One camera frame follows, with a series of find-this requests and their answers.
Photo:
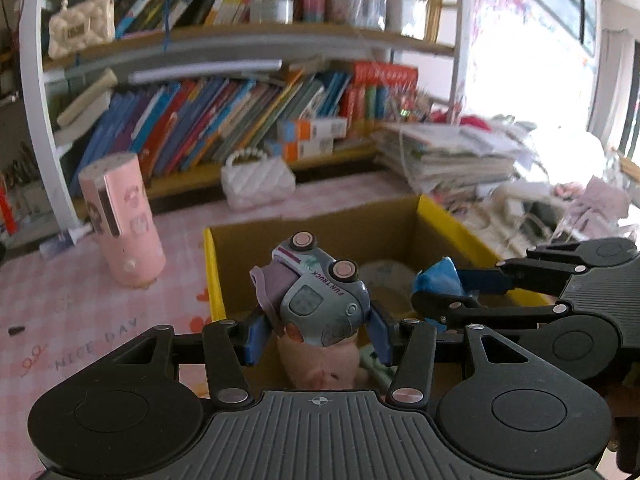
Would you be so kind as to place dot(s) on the clear pen cup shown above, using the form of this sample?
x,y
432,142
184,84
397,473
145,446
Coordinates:
x,y
367,7

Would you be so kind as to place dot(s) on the small blue toy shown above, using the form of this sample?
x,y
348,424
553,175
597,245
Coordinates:
x,y
440,277

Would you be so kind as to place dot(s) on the cream quilted handbag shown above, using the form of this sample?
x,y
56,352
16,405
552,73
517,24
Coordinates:
x,y
80,30

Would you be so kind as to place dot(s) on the pink fuzzy cloth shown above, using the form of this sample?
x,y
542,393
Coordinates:
x,y
600,195

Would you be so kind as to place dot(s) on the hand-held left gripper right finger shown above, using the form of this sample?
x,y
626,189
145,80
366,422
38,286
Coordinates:
x,y
382,335

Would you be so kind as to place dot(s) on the pink plush pig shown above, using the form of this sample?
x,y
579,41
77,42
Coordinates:
x,y
320,365

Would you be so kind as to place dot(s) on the small spray bottle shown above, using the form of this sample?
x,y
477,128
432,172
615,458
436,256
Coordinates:
x,y
55,249

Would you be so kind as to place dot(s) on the row of leaning colourful books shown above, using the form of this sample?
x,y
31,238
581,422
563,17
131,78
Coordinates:
x,y
200,120

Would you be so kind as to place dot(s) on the orange white carton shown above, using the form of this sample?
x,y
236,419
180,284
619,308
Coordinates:
x,y
312,130
302,149

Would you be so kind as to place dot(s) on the pink wall poster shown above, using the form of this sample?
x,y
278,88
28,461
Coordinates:
x,y
500,15

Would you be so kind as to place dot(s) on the small black triangular piece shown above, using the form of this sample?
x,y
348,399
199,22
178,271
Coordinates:
x,y
16,330

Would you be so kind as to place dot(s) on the grey toy car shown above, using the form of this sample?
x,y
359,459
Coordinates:
x,y
320,300

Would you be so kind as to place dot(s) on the pink cylindrical humidifier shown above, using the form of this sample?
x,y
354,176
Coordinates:
x,y
125,240

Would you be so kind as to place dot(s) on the white tape roll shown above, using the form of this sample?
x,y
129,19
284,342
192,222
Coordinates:
x,y
272,11

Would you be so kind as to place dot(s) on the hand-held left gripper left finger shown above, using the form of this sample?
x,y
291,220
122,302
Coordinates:
x,y
257,340

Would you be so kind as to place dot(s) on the yellow cardboard box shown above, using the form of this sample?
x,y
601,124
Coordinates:
x,y
350,230

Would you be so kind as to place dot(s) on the pink checked tablecloth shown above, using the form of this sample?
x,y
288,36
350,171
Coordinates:
x,y
75,350

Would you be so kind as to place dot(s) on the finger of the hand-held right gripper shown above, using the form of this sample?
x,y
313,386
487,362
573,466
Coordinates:
x,y
482,281
440,305

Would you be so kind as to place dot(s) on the white bookshelf frame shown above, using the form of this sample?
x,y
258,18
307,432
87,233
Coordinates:
x,y
37,110

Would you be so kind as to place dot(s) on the white pen cup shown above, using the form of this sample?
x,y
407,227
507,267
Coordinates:
x,y
406,17

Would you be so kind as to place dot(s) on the stack of papers and magazines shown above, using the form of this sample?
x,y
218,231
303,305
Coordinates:
x,y
450,157

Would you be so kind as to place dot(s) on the thick red book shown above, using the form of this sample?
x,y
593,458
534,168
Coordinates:
x,y
385,77

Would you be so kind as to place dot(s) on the white quilted handbag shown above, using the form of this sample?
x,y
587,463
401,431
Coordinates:
x,y
257,182

